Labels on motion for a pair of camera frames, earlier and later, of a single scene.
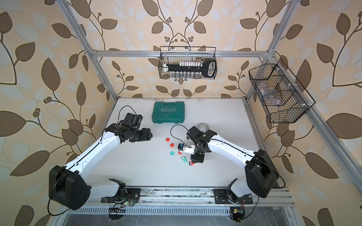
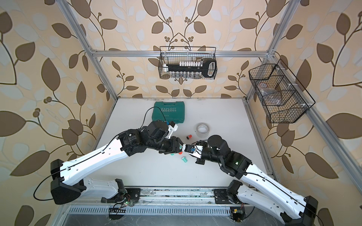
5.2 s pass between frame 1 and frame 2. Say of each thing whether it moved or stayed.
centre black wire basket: stayed
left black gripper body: moved
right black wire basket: stayed
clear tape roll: stayed
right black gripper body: moved
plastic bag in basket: stayed
